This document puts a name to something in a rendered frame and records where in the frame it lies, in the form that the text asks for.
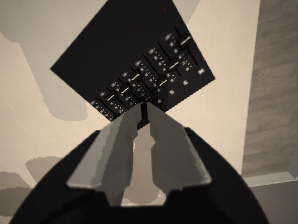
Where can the black lighting desk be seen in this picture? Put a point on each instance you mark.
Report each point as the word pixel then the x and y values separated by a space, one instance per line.
pixel 129 51

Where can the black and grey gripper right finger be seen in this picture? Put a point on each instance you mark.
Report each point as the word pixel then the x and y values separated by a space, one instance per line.
pixel 182 160

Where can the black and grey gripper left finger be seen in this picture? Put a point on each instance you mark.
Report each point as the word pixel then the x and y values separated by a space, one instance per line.
pixel 101 162

